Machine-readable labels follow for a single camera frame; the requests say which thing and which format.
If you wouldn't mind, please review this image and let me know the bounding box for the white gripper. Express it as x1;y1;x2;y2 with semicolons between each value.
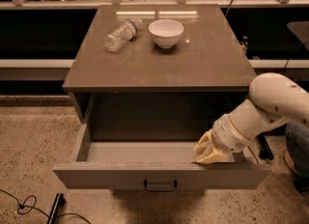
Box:
193;114;254;164

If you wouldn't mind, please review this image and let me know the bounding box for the grey top drawer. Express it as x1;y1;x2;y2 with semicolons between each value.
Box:
54;93;271;192

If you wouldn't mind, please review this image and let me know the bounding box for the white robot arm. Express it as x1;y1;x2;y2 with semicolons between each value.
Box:
193;73;309;164

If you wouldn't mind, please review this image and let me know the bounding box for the grey drawer cabinet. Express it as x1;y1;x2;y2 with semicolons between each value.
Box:
64;5;256;142

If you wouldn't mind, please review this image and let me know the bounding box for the black pole leg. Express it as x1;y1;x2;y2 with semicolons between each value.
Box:
257;134;274;160

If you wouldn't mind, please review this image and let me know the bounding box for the brown shoe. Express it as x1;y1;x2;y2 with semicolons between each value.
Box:
283;151;298;174

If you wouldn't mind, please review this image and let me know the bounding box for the blue jeans leg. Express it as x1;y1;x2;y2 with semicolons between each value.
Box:
285;122;309;192

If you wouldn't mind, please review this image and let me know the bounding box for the white ceramic bowl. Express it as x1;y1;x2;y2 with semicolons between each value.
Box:
149;19;184;48

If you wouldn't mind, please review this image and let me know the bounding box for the clear plastic water bottle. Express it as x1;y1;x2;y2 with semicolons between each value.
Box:
104;18;142;52

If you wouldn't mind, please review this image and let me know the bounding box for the black power strip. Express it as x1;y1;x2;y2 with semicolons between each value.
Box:
46;193;66;224

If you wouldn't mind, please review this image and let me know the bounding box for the black floor cable left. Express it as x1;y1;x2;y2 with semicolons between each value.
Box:
0;188;93;224

